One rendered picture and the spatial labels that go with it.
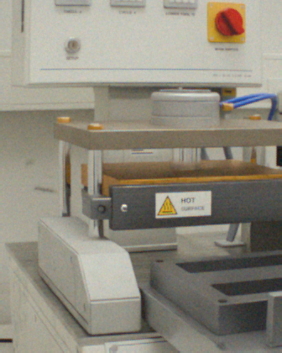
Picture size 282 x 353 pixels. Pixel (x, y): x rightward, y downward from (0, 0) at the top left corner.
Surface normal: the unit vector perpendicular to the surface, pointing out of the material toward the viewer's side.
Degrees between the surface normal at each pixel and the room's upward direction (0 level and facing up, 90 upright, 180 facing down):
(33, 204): 90
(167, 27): 90
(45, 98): 90
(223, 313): 90
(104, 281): 40
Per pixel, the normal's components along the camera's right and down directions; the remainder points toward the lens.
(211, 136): 0.30, 0.10
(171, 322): -0.95, 0.03
